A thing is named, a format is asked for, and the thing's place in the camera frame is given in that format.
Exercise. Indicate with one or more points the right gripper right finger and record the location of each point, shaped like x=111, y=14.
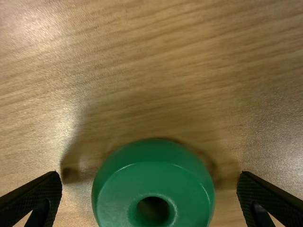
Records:
x=272, y=196

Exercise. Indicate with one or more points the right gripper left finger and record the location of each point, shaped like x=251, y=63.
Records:
x=28, y=198

